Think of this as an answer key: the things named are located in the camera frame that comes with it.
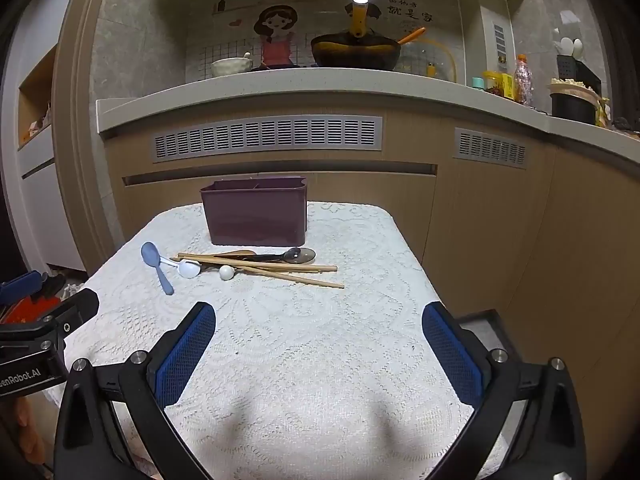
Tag white storage cabinet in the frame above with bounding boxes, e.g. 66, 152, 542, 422
17, 42, 88, 273

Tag small grey vent grille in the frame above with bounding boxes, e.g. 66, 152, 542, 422
454, 127, 528, 167

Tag person's left forearm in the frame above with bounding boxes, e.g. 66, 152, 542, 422
15, 400, 56, 466

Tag blue plastic spoon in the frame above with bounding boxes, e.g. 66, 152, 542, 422
140, 242, 175, 296

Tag black utensil rack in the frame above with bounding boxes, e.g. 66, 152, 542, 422
556, 37, 601, 96

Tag purple plastic utensil holder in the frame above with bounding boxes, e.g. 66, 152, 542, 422
200, 176, 308, 246

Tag yellow packet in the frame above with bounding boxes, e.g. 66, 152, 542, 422
482, 71, 516, 100

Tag black pot cream lid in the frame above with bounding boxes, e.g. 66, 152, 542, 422
549, 77, 601, 125

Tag stone kitchen countertop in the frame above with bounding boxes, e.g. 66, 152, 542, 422
96, 67, 640, 181

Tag large grey vent grille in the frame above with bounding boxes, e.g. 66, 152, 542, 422
151, 116, 383, 163

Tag clear lid yellow rim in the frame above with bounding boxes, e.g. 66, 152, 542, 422
400, 40, 458, 83

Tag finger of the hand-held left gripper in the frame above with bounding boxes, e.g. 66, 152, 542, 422
0, 271, 66, 306
42, 289, 99, 346

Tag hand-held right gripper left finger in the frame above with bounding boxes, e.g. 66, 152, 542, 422
54, 302, 217, 480

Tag wooden kitchen cabinet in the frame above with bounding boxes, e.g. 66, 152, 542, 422
102, 105, 640, 413

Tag cream ceramic bowl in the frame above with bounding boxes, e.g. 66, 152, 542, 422
211, 52, 252, 78

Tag plastic bottle orange cap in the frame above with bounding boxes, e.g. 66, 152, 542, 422
515, 54, 533, 106

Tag black wok orange handle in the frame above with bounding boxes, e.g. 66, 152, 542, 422
311, 0, 403, 72

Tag white lace tablecloth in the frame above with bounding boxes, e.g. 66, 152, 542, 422
42, 201, 506, 480

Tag cartoon girl wall sticker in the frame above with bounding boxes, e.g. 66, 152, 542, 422
252, 4, 301, 68

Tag wooden chopstick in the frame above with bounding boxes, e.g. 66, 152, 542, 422
248, 268, 322, 277
177, 252, 339, 273
182, 257, 346, 289
178, 256, 261, 267

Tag red floor mat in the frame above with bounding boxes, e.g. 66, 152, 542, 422
0, 295, 61, 326

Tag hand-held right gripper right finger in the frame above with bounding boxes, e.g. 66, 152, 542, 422
422, 303, 586, 480

